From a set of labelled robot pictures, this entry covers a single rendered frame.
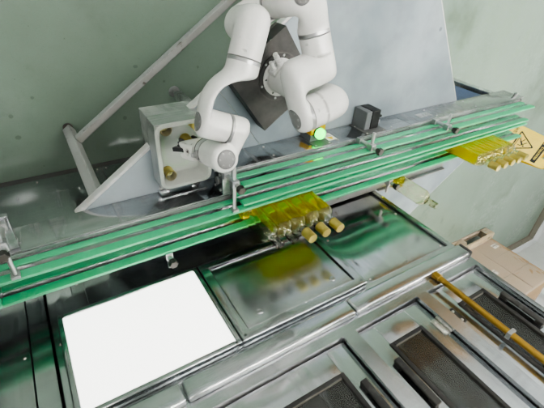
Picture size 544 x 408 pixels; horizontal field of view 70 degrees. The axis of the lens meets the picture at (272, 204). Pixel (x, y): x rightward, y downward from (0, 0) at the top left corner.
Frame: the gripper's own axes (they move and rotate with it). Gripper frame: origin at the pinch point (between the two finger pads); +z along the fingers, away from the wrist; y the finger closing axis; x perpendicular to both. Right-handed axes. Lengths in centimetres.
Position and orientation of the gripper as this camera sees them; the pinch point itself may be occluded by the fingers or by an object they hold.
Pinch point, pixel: (188, 142)
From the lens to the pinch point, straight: 124.8
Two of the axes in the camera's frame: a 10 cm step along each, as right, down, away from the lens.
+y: 8.5, -2.7, 4.5
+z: -5.2, -2.8, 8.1
